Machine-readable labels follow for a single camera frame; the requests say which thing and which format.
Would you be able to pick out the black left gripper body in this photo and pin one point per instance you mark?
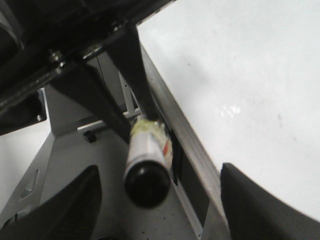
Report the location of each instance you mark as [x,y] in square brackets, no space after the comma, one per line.
[44,38]

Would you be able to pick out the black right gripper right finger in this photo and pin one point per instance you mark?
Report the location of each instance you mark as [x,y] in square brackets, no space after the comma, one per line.
[254,214]

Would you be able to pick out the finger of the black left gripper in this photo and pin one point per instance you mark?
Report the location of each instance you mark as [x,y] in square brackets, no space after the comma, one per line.
[124,49]
[83,84]

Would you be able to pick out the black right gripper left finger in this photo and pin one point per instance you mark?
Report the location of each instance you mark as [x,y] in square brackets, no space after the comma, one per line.
[71,214]

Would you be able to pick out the black whiteboard marker with tape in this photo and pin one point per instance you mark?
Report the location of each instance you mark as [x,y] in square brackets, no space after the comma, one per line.
[147,170]

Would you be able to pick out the grey metal stand frame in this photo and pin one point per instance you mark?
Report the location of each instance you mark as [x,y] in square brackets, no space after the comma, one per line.
[38,161]

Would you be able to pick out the white whiteboard with grey frame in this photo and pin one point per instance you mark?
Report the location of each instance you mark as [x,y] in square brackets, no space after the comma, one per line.
[246,75]

